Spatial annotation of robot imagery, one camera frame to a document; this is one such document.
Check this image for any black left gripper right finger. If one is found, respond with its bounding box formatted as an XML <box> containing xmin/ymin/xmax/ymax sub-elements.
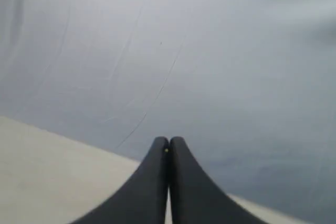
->
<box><xmin>170</xmin><ymin>136</ymin><xmax>265</xmax><ymax>223</ymax></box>

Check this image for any grey fabric backdrop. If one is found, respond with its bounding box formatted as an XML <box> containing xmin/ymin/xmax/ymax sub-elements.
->
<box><xmin>1</xmin><ymin>0</ymin><xmax>335</xmax><ymax>223</ymax></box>

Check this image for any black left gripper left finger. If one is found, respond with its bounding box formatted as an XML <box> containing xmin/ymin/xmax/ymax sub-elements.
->
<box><xmin>73</xmin><ymin>136</ymin><xmax>169</xmax><ymax>224</ymax></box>

